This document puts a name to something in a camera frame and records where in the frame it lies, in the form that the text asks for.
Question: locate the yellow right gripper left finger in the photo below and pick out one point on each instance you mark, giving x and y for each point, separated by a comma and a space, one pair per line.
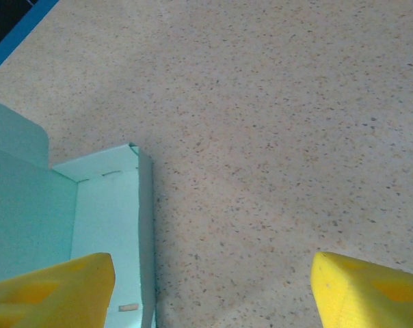
56, 294

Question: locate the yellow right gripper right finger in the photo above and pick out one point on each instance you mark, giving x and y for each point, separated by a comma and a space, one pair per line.
363, 297

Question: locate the pale teal paper box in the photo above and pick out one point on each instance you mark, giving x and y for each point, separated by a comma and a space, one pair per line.
100, 212

